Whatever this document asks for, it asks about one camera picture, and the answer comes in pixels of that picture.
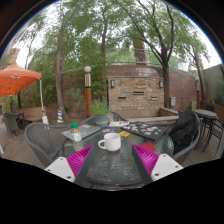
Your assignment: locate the orange patio umbrella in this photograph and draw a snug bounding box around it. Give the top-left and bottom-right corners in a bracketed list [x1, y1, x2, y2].
[0, 62, 42, 97]

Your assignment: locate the round side table right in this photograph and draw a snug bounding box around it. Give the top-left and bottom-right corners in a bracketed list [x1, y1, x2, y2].
[194, 109, 218, 142]

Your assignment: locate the blue yellow striped cone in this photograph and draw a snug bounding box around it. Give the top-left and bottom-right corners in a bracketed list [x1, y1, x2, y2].
[57, 107, 64, 124]

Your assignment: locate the black laptop with stickers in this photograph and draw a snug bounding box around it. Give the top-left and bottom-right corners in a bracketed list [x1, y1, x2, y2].
[122, 121, 167, 141]

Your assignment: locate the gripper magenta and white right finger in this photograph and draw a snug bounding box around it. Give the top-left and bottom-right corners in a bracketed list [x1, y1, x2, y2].
[132, 144, 182, 185]

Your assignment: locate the grey wicker chair left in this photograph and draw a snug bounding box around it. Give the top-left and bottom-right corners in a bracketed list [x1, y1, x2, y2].
[24, 123, 70, 167]

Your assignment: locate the grey laptop with stickers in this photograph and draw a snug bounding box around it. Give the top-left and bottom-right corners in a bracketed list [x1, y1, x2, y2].
[62, 124, 101, 140]

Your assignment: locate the clear bottle with green cap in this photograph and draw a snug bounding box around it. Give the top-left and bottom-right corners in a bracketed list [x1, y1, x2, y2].
[71, 123, 82, 152]

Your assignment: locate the white ceramic mug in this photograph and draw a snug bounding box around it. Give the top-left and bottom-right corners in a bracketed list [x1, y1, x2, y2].
[98, 133, 121, 152]

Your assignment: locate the white booklet on table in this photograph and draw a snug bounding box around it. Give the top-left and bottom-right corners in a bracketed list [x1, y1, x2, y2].
[109, 121, 129, 127]

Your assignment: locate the yellow small card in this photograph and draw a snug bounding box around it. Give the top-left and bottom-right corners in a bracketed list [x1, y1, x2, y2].
[119, 131, 130, 137]

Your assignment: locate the black jacket on chair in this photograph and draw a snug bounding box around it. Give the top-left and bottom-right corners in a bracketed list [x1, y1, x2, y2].
[169, 109, 200, 154]

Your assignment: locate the wooden lamp post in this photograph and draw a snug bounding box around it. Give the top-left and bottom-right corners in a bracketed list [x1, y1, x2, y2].
[84, 66, 91, 117]

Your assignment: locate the potted green plant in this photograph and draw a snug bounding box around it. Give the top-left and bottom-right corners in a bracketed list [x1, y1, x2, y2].
[91, 99, 110, 127]

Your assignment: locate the red round coaster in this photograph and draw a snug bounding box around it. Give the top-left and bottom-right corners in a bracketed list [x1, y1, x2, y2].
[141, 143, 155, 151]

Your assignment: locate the grey wicker chair right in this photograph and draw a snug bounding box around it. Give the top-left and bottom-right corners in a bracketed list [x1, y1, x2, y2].
[171, 119, 202, 165]

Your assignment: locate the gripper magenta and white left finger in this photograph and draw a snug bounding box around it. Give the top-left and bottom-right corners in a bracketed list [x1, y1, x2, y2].
[46, 145, 94, 186]

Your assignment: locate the grey wicker chair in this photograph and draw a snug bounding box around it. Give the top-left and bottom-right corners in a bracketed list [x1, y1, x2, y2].
[24, 123, 70, 167]
[171, 119, 202, 165]

